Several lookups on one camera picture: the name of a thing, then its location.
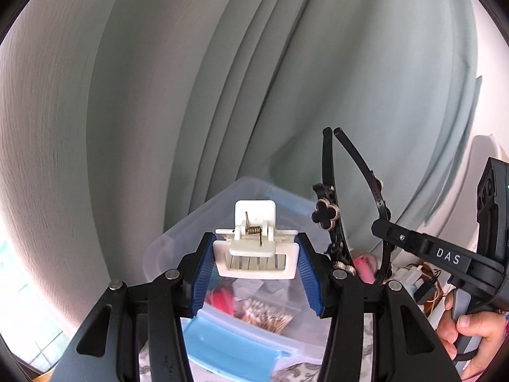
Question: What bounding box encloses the white hair clip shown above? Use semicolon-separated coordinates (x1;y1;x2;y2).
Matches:
213;200;299;280

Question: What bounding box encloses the pink hair roller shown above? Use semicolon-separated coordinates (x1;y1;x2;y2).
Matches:
354;253;378;285

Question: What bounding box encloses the black beaded headband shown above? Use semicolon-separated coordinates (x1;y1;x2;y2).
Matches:
311;127;391;274

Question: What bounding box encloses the cotton swabs bag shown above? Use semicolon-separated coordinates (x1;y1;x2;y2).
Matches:
235;297;299;335

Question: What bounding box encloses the person's right hand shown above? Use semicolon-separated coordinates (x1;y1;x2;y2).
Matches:
436;292;508;381

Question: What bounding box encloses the black power adapter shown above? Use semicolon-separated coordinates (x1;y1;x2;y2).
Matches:
413;277;438;305

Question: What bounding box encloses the clear plastic storage bin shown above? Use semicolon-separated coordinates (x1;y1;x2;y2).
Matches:
142;178;331;381

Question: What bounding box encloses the white power strip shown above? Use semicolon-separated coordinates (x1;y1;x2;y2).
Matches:
394;265;425;296

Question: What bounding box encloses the floral tablecloth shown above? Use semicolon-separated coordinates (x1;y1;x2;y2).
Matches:
139;313;374;382

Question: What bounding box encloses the green curtain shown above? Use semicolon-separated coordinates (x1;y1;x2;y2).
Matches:
0;0;484;327

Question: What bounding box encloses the white charging cable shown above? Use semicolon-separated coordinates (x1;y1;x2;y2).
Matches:
404;261;446;315

